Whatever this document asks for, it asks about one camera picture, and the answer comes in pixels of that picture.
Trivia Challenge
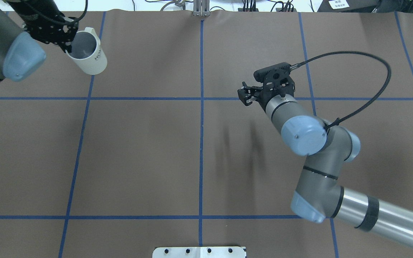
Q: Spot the aluminium frame post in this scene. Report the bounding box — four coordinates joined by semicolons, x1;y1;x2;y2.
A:
192;0;211;17

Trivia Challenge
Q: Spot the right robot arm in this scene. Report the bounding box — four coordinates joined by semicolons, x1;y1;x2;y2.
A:
237;83;413;248

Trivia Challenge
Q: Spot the black braided right cable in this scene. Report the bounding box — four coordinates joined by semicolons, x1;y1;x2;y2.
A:
289;51;392;131

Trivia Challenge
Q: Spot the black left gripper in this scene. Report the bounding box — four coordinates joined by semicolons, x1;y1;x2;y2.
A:
11;0;74;53

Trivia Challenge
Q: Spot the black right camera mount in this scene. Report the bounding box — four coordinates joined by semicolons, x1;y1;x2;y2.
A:
253;62;295;97

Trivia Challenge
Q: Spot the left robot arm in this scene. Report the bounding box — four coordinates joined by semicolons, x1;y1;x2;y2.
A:
0;0;86;82

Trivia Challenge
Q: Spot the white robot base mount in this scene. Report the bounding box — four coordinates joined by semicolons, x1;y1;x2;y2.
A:
152;246;247;258

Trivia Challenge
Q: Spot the white ribbed mug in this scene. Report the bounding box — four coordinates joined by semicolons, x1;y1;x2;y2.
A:
67;27;108;75

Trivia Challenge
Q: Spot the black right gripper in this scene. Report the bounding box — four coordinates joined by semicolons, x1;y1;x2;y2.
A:
237;82;273;110

